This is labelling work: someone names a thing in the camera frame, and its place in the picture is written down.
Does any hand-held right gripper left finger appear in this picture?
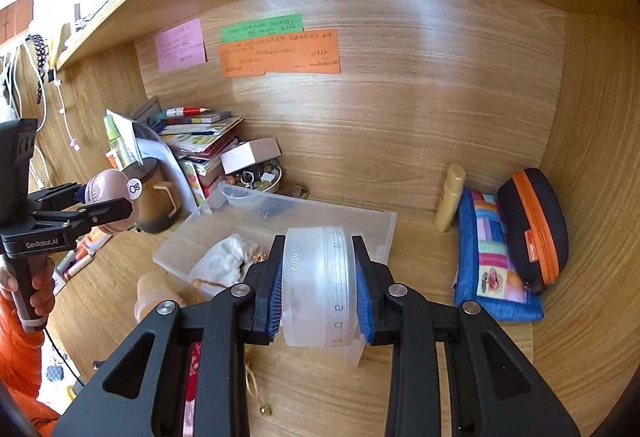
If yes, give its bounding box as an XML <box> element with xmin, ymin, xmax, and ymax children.
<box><xmin>52</xmin><ymin>234</ymin><xmax>288</xmax><ymax>437</ymax></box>

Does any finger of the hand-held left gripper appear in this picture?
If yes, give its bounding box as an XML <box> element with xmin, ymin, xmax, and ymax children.
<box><xmin>27</xmin><ymin>182</ymin><xmax>90</xmax><ymax>209</ymax></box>
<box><xmin>32</xmin><ymin>197</ymin><xmax>134</xmax><ymax>243</ymax></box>

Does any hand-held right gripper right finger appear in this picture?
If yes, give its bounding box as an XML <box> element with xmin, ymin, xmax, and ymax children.
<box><xmin>351</xmin><ymin>234</ymin><xmax>583</xmax><ymax>437</ymax></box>

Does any pink round compact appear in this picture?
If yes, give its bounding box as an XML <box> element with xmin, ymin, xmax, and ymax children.
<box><xmin>82</xmin><ymin>168</ymin><xmax>143</xmax><ymax>235</ymax></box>

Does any frosted white round jar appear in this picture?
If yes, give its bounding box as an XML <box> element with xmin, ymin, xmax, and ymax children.
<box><xmin>280</xmin><ymin>227</ymin><xmax>366</xmax><ymax>368</ymax></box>

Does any clear plastic storage box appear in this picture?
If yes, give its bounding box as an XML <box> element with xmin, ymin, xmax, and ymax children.
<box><xmin>152</xmin><ymin>181</ymin><xmax>398</xmax><ymax>290</ymax></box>

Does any person's left hand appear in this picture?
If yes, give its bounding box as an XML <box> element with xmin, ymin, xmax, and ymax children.
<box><xmin>0</xmin><ymin>257</ymin><xmax>53</xmax><ymax>315</ymax></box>

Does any brown lidded mug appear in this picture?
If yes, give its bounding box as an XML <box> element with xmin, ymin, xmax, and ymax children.
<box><xmin>132</xmin><ymin>157</ymin><xmax>183</xmax><ymax>234</ymax></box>

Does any pink marker pen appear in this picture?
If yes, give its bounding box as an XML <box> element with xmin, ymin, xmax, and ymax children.
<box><xmin>60</xmin><ymin>252</ymin><xmax>96</xmax><ymax>280</ymax></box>

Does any green spray bottle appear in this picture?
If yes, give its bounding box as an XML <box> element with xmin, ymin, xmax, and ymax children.
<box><xmin>103</xmin><ymin>114</ymin><xmax>133</xmax><ymax>168</ymax></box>

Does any white paper sheet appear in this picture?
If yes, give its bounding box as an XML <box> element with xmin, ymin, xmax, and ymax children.
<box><xmin>112</xmin><ymin>112</ymin><xmax>186</xmax><ymax>213</ymax></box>

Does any fruit print notebook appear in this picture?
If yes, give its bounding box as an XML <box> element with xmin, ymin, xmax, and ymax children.
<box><xmin>181</xmin><ymin>160</ymin><xmax>208</xmax><ymax>213</ymax></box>

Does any grey box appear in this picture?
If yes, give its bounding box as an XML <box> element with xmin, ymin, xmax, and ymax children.
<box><xmin>129</xmin><ymin>97</ymin><xmax>161</xmax><ymax>125</ymax></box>

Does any black beaded hairband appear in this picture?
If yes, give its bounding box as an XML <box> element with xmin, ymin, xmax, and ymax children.
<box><xmin>27</xmin><ymin>33</ymin><xmax>51</xmax><ymax>105</ymax></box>

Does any bowl of beads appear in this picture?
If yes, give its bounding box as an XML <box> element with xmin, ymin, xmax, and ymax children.
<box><xmin>225</xmin><ymin>160</ymin><xmax>283</xmax><ymax>194</ymax></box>

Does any stack of books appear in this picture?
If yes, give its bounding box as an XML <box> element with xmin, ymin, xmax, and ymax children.
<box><xmin>150</xmin><ymin>110</ymin><xmax>246</xmax><ymax>190</ymax></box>

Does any yellow tube bottle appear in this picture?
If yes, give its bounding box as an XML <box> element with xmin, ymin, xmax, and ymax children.
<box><xmin>434</xmin><ymin>164</ymin><xmax>467</xmax><ymax>233</ymax></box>

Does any blue patchwork pencil case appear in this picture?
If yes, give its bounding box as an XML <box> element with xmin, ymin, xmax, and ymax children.
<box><xmin>452</xmin><ymin>187</ymin><xmax>546</xmax><ymax>322</ymax></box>

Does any small white cardboard box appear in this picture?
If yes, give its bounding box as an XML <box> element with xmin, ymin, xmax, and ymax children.
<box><xmin>220</xmin><ymin>137</ymin><xmax>282</xmax><ymax>174</ymax></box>

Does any black orange zipper case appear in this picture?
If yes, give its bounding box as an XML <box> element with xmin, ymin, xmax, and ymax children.
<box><xmin>496</xmin><ymin>168</ymin><xmax>570</xmax><ymax>293</ymax></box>

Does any pink paper note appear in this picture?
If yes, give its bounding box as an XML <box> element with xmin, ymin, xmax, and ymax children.
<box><xmin>154</xmin><ymin>18</ymin><xmax>207</xmax><ymax>73</ymax></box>

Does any orange paper note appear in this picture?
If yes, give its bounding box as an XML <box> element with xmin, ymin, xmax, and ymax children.
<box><xmin>217</xmin><ymin>30</ymin><xmax>342</xmax><ymax>79</ymax></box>

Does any green paper note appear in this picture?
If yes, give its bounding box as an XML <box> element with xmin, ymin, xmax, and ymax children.
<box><xmin>220</xmin><ymin>13</ymin><xmax>305</xmax><ymax>44</ymax></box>

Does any orange braided cord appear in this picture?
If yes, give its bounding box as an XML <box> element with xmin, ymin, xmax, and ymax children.
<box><xmin>190</xmin><ymin>277</ymin><xmax>241</xmax><ymax>303</ymax></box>

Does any white drawstring pouch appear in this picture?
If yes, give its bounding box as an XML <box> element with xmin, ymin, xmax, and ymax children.
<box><xmin>192</xmin><ymin>234</ymin><xmax>261</xmax><ymax>288</ymax></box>

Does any white cable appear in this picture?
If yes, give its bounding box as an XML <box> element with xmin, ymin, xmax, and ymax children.
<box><xmin>0</xmin><ymin>37</ymin><xmax>48</xmax><ymax>133</ymax></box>
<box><xmin>50</xmin><ymin>67</ymin><xmax>81</xmax><ymax>150</ymax></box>

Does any red floral fabric strap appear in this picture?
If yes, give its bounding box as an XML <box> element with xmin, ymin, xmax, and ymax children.
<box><xmin>182</xmin><ymin>342</ymin><xmax>203</xmax><ymax>437</ymax></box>

